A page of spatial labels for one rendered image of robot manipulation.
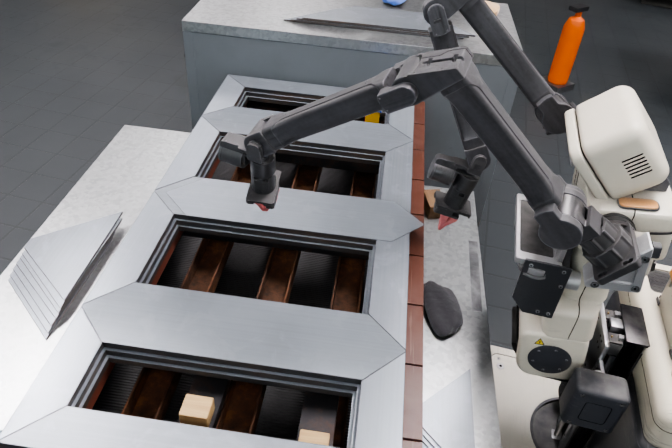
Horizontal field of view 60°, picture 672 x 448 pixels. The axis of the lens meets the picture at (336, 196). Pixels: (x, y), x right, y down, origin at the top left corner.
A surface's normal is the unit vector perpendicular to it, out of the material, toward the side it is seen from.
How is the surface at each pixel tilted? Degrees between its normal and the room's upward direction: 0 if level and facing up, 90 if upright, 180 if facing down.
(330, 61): 90
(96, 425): 0
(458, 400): 0
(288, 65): 90
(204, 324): 0
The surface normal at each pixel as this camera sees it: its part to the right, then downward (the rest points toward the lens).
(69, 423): 0.07, -0.79
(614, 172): -0.25, 0.57
